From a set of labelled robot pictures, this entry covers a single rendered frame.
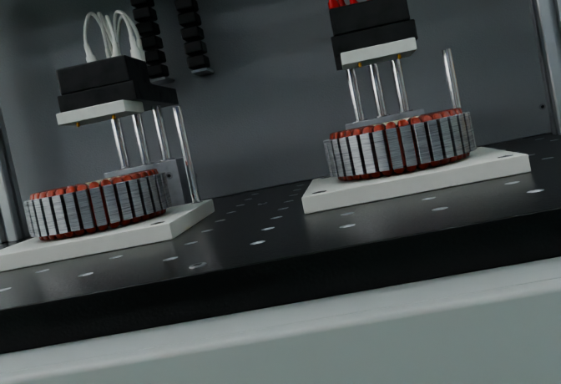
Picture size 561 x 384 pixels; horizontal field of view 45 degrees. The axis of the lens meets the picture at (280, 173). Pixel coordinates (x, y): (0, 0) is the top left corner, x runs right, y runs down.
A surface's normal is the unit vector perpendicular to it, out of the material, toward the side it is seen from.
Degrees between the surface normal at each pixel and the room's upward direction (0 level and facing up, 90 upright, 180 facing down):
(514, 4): 90
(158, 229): 90
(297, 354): 90
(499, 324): 90
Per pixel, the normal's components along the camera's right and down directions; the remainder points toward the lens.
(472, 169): -0.10, 0.07
